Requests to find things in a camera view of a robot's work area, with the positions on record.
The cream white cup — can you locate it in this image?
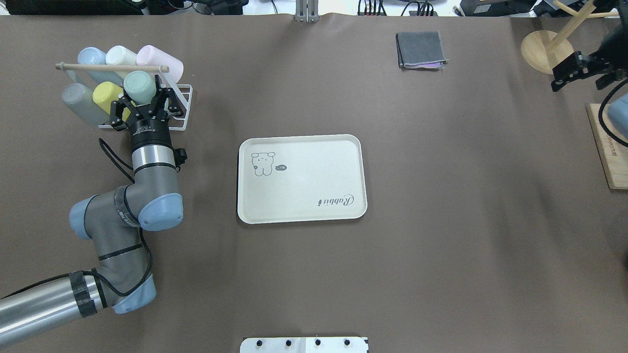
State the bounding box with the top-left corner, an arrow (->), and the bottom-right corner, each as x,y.
105,45 -> 137,66

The light blue cup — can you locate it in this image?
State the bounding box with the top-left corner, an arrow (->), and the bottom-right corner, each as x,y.
77,47 -> 123,85

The mint green cup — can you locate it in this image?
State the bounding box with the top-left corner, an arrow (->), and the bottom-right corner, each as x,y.
123,70 -> 157,105

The wooden cutting board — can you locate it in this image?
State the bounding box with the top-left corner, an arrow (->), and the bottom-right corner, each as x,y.
586,103 -> 628,190

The pink cup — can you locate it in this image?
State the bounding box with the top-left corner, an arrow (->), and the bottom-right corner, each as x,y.
135,45 -> 184,83

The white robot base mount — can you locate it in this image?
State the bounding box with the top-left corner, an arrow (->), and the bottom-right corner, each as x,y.
239,336 -> 369,353

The white wire cup rack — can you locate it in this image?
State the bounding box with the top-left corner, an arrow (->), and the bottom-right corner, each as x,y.
55,62 -> 193,132

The cream rabbit tray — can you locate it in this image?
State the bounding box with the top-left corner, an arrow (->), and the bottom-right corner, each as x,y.
237,134 -> 368,224

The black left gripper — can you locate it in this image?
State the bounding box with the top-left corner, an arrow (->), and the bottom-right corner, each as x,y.
109,75 -> 184,151

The wooden mug tree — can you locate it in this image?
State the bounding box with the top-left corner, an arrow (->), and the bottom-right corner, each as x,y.
520,0 -> 621,75

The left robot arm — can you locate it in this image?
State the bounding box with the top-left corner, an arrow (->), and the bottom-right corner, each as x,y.
0,76 -> 187,348

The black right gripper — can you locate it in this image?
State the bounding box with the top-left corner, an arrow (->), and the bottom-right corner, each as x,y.
551,23 -> 628,92

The yellow cup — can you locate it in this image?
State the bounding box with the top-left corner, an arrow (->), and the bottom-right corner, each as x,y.
92,82 -> 123,125

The grey cup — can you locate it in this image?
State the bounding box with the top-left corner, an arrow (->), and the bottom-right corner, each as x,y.
61,83 -> 108,126

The folded grey cloth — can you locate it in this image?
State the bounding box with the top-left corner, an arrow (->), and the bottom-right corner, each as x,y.
395,31 -> 447,70

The aluminium frame post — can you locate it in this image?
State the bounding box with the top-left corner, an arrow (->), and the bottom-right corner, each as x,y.
294,0 -> 320,23

